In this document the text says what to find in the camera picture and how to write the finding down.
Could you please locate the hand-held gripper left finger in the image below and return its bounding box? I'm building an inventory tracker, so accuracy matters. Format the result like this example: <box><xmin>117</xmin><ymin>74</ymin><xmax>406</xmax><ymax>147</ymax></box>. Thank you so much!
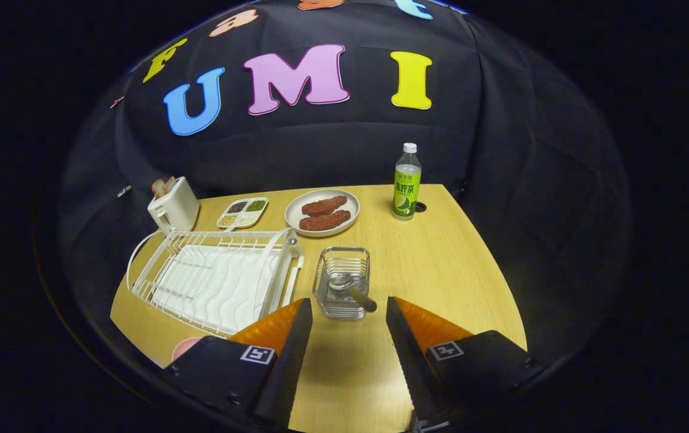
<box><xmin>161</xmin><ymin>298</ymin><xmax>314</xmax><ymax>431</ymax></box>

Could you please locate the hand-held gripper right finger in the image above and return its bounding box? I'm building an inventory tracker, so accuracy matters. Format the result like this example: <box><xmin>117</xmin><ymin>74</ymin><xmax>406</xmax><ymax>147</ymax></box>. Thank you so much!
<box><xmin>386</xmin><ymin>296</ymin><xmax>546</xmax><ymax>431</ymax></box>

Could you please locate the metal wire basket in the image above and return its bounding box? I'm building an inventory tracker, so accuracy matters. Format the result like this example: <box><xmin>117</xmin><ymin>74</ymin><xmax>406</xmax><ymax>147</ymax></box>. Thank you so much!
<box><xmin>313</xmin><ymin>247</ymin><xmax>371</xmax><ymax>319</ymax></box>

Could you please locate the metal spoon wooden handle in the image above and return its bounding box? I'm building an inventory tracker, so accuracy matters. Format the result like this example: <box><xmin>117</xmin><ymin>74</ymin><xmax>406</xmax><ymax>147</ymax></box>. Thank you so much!
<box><xmin>328</xmin><ymin>272</ymin><xmax>377</xmax><ymax>313</ymax></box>

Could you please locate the pink plate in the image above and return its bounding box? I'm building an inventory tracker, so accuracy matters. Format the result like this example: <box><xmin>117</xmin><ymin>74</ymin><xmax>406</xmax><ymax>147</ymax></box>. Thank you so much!
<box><xmin>171</xmin><ymin>336</ymin><xmax>203</xmax><ymax>361</ymax></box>

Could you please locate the white wire dish rack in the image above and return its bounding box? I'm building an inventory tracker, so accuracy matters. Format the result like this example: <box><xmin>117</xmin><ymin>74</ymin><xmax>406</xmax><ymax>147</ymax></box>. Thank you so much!
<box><xmin>126</xmin><ymin>227</ymin><xmax>304</xmax><ymax>337</ymax></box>

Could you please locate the white plate with meat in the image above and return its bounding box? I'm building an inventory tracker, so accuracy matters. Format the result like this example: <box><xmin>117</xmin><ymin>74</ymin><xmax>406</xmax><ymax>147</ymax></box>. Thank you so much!
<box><xmin>285</xmin><ymin>188</ymin><xmax>360</xmax><ymax>238</ymax></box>

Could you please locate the white sectioned bean dish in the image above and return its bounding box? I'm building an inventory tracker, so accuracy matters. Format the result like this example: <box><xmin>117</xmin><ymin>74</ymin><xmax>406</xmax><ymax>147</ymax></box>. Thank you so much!
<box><xmin>217</xmin><ymin>197</ymin><xmax>269</xmax><ymax>231</ymax></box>

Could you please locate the brown meat piece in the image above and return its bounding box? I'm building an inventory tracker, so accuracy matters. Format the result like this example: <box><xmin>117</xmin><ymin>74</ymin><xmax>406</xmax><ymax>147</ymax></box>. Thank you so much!
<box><xmin>299</xmin><ymin>210</ymin><xmax>351</xmax><ymax>232</ymax></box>
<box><xmin>301</xmin><ymin>196</ymin><xmax>348</xmax><ymax>217</ymax></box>

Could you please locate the green label drink bottle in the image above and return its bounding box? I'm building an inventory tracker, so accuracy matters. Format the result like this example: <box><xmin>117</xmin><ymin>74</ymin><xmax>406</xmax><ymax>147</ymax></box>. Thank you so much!
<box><xmin>392</xmin><ymin>143</ymin><xmax>422</xmax><ymax>221</ymax></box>

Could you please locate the white toaster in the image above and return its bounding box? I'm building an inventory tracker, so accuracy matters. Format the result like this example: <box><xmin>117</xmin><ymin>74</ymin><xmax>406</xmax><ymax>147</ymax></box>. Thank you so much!
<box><xmin>147</xmin><ymin>176</ymin><xmax>200</xmax><ymax>235</ymax></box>

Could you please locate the black backdrop cloth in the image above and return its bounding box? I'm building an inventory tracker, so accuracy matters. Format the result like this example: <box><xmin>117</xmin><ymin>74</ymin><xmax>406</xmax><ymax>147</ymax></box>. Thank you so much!
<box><xmin>58</xmin><ymin>0</ymin><xmax>632</xmax><ymax>361</ymax></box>

